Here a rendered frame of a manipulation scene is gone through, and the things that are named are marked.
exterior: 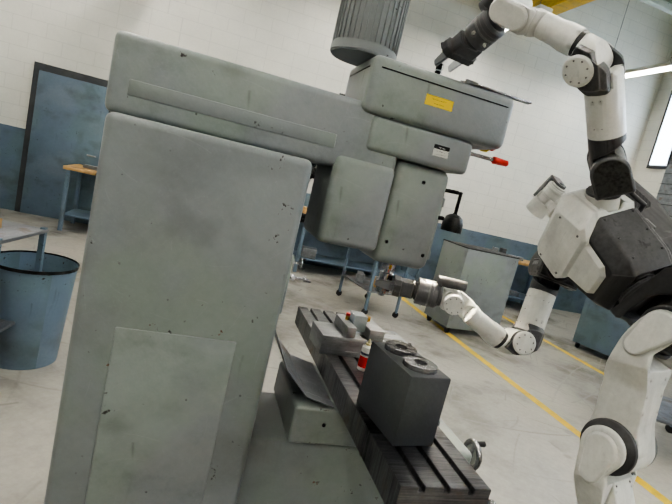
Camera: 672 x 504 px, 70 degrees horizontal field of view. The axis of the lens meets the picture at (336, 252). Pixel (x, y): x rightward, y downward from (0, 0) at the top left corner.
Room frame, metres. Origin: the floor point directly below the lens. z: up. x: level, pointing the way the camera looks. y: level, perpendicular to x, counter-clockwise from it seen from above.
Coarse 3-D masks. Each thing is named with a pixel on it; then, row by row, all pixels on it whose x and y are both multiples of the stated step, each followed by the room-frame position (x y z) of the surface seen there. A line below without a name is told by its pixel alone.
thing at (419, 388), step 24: (384, 360) 1.21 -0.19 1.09; (408, 360) 1.16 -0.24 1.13; (384, 384) 1.19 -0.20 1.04; (408, 384) 1.10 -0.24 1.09; (432, 384) 1.12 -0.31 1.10; (384, 408) 1.16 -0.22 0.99; (408, 408) 1.10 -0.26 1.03; (432, 408) 1.13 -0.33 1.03; (384, 432) 1.14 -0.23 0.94; (408, 432) 1.11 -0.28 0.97; (432, 432) 1.14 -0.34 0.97
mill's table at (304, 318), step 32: (320, 320) 1.99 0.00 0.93; (352, 384) 1.40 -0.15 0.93; (352, 416) 1.26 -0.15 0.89; (384, 448) 1.08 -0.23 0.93; (416, 448) 1.11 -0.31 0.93; (448, 448) 1.15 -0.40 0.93; (384, 480) 1.01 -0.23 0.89; (416, 480) 1.00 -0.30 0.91; (448, 480) 1.01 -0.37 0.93; (480, 480) 1.04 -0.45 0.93
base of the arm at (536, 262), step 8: (536, 256) 1.63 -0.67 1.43; (536, 264) 1.60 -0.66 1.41; (544, 264) 1.56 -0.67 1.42; (536, 272) 1.57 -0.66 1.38; (544, 272) 1.55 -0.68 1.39; (552, 280) 1.55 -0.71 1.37; (560, 280) 1.55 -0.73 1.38; (568, 280) 1.55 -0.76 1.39; (568, 288) 1.59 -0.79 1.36; (576, 288) 1.55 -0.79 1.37
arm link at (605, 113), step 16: (576, 64) 1.22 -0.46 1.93; (592, 64) 1.20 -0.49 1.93; (624, 64) 1.25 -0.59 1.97; (576, 80) 1.24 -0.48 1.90; (592, 80) 1.22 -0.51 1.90; (608, 80) 1.21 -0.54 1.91; (624, 80) 1.24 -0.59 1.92; (592, 96) 1.25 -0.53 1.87; (608, 96) 1.23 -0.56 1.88; (624, 96) 1.24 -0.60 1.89; (592, 112) 1.26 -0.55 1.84; (608, 112) 1.24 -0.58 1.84; (624, 112) 1.25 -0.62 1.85; (592, 128) 1.28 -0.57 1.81; (608, 128) 1.25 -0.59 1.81; (624, 128) 1.26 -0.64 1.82
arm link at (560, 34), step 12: (540, 24) 1.29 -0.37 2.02; (552, 24) 1.27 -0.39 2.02; (564, 24) 1.26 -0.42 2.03; (576, 24) 1.26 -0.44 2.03; (540, 36) 1.30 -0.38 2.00; (552, 36) 1.28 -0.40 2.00; (564, 36) 1.25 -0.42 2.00; (576, 36) 1.24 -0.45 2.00; (588, 36) 1.24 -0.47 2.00; (564, 48) 1.26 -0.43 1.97; (576, 48) 1.22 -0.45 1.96; (588, 48) 1.22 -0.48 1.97; (600, 48) 1.23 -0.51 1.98; (600, 60) 1.22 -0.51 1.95; (612, 60) 1.26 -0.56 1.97
